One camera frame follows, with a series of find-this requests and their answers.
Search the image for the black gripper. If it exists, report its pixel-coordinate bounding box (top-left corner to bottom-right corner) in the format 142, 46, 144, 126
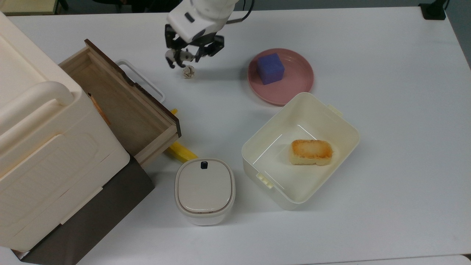
164, 25, 225, 69

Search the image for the black and white panda toy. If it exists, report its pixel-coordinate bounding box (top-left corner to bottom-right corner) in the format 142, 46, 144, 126
166, 49, 195, 68

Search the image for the yellow toy banana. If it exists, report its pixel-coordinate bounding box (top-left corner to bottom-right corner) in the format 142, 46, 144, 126
167, 108, 199, 163

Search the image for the toasted bread toy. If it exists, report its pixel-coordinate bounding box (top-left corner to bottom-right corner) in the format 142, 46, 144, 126
289, 139, 333, 166

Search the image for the dark brown drawer cabinet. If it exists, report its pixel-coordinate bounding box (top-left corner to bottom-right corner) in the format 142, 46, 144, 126
11, 155, 155, 265

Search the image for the purple cube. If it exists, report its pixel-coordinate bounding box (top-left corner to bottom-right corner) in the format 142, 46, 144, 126
256, 53, 285, 85

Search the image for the pink plate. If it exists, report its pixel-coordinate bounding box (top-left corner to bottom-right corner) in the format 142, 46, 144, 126
247, 48, 314, 106

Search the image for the cream open plastic bin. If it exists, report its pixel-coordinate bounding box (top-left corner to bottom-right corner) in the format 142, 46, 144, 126
241, 92, 360, 211

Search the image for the small cream lidded trash can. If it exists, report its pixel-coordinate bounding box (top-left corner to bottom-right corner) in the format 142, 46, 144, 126
174, 158, 236, 226

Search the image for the tan board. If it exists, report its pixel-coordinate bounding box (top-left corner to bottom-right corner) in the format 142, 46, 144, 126
0, 0, 59, 16

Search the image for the black clamp stand base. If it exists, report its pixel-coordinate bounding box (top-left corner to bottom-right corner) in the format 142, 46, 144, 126
419, 0, 447, 20

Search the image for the dark cable along arm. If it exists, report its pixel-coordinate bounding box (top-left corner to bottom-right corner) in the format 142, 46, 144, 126
225, 0, 255, 25

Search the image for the wooden drawer with white handle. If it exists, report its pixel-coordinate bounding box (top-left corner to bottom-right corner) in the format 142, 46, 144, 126
59, 39, 181, 172

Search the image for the cream storage box with handles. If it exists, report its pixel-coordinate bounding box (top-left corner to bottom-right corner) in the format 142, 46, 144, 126
0, 11, 131, 252

